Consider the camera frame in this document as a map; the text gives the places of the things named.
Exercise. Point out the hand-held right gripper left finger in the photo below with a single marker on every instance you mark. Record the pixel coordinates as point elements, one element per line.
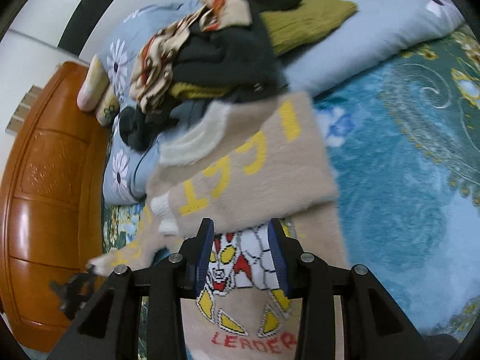
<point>204,255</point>

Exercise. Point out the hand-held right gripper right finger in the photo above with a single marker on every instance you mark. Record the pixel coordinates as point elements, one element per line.
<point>278,255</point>

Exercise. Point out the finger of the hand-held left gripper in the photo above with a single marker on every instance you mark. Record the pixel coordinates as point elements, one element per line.
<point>75,288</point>

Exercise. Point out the beige knit sweater with print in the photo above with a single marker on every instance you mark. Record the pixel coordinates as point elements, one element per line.
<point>240,180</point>

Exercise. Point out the wooden headboard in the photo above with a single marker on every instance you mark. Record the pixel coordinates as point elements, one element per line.
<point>48,195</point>

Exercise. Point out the grey garment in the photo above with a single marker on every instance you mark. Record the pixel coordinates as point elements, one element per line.
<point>187,114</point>

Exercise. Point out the teal floral blanket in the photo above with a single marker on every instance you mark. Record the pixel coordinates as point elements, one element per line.
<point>405,180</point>

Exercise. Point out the black garment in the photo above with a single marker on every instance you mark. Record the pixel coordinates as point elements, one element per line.
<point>225,60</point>

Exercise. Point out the cream yellow small pillow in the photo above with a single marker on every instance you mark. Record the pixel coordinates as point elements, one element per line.
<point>93,86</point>

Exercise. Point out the patterned beige orange garment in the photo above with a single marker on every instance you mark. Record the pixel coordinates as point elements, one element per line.
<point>168,56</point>

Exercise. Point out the olive green knit garment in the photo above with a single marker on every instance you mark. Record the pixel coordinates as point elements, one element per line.
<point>303,22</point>

